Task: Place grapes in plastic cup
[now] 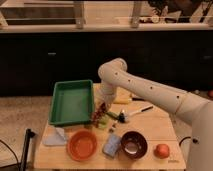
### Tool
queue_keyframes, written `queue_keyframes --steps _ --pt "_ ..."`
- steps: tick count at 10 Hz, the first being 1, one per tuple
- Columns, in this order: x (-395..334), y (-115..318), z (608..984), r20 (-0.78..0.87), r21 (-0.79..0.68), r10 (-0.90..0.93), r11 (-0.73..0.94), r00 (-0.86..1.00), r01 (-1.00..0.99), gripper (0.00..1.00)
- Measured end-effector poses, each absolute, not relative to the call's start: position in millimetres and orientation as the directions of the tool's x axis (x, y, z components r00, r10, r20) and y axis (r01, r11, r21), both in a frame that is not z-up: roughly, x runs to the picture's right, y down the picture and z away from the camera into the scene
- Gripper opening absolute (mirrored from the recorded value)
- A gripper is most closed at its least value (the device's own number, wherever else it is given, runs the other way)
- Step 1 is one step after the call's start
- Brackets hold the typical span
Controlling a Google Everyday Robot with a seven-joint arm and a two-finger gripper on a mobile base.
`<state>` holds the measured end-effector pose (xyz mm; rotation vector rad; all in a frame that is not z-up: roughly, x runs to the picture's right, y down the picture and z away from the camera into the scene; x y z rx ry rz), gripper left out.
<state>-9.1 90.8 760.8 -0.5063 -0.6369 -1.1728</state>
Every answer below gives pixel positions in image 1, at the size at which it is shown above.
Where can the dark red grape bunch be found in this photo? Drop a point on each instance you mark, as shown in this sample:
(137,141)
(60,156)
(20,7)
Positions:
(98,114)

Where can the orange plastic bowl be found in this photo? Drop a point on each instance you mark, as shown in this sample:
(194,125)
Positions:
(82,145)

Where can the blue sponge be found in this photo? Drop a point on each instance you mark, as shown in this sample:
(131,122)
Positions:
(112,144)

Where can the clear plastic cup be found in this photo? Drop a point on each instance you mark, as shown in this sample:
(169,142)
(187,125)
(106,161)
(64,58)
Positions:
(57,138)

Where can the dark brown bowl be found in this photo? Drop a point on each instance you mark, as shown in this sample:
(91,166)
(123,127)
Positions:
(134,145)

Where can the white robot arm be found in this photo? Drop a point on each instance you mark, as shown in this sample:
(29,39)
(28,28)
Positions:
(192,109)

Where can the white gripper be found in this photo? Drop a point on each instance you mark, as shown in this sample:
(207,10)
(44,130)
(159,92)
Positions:
(101,98)

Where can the green plastic tray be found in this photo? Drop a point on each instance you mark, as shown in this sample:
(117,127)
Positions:
(72,103)

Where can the orange round fruit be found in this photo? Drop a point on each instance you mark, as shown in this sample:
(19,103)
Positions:
(162,151)

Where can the black stand pole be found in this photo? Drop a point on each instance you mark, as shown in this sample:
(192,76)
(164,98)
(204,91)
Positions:
(29,134)

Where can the black handled dish brush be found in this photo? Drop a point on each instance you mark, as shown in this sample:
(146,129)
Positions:
(124,116)

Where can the green vegetable piece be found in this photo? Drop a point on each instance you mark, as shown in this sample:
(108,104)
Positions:
(102,124)

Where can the dark cabinet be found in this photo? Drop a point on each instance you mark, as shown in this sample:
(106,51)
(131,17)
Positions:
(31,63)

